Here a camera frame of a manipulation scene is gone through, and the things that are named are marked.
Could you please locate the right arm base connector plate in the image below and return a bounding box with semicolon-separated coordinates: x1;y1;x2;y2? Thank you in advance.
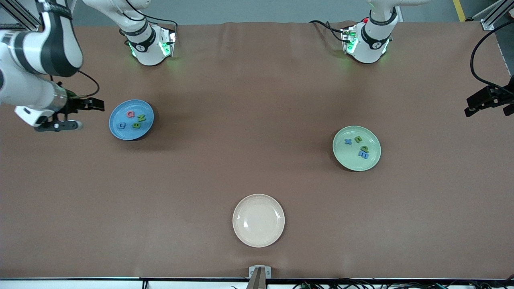
159;26;177;59

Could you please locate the left arm base connector plate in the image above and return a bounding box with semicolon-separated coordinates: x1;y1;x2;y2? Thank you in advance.
341;25;359;56

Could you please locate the blue plate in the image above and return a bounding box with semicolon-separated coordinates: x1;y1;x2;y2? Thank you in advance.
109;99;155;141

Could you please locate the light green plate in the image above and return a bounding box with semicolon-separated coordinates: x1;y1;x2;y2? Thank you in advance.
332;126;381;172

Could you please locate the beige plate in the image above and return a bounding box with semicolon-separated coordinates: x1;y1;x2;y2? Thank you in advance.
232;194;286;248

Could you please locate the brown table mat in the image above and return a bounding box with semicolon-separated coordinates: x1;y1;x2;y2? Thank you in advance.
0;21;514;280

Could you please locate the aluminium frame profile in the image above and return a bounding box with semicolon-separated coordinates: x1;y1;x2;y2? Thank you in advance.
0;0;55;36
480;0;514;31

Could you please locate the black right base cable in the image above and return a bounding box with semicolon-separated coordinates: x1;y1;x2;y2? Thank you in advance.
122;0;178;37

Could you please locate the black base cable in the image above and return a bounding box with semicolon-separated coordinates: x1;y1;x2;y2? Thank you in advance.
308;19;349;44
122;0;178;37

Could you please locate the black left base cable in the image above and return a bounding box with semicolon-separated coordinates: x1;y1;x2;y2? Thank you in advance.
308;19;349;44

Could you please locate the grey metal camera mount bracket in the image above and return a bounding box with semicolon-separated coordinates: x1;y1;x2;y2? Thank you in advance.
249;265;272;289

